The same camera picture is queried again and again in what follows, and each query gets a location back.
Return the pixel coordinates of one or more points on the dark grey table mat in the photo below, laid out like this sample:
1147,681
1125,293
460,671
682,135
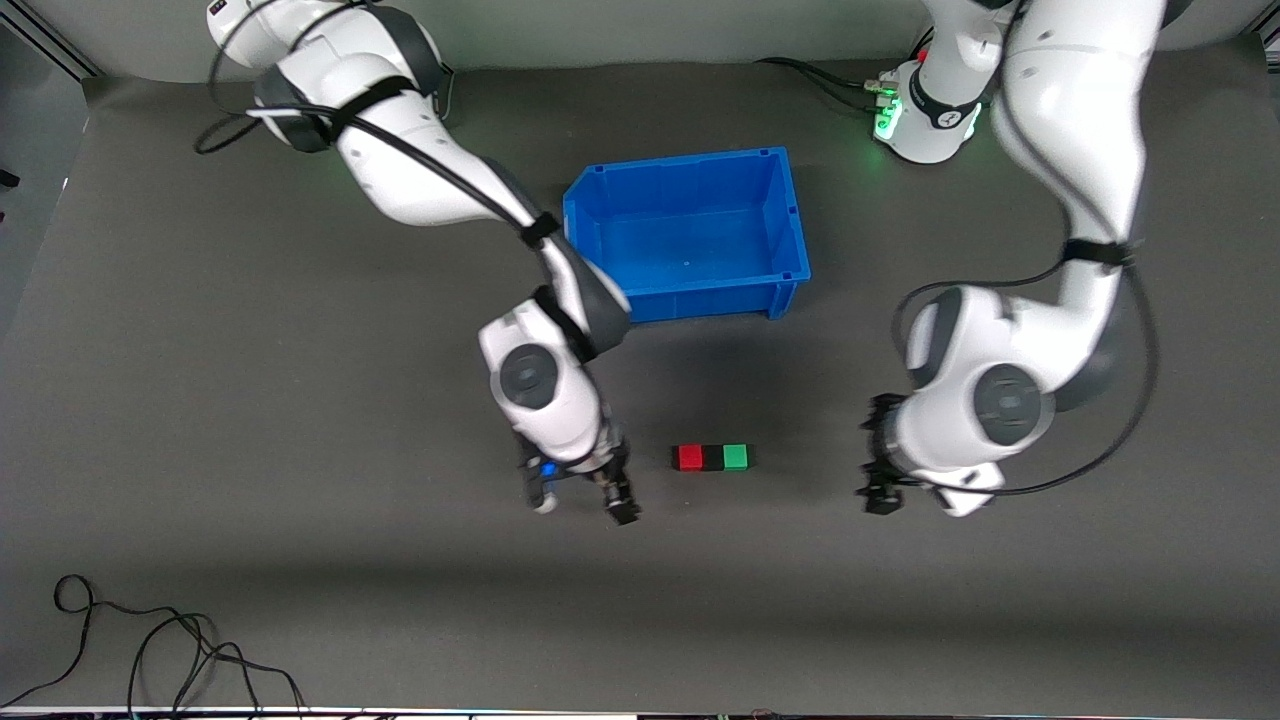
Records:
640,600

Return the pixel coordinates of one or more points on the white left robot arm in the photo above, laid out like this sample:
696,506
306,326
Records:
1070,150

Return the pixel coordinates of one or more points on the small red cube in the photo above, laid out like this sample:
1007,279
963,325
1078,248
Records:
690,458

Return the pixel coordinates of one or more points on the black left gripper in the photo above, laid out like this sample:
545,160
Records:
882,440

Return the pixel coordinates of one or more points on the blue plastic storage bin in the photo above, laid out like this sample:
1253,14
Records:
700,230

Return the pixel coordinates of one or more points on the small black cube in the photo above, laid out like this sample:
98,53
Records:
713,459

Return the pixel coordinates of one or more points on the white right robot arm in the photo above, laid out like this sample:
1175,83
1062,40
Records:
410,170

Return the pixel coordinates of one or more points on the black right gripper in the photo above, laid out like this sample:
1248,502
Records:
610,473

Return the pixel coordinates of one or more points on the small green cube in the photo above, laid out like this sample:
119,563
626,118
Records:
736,457

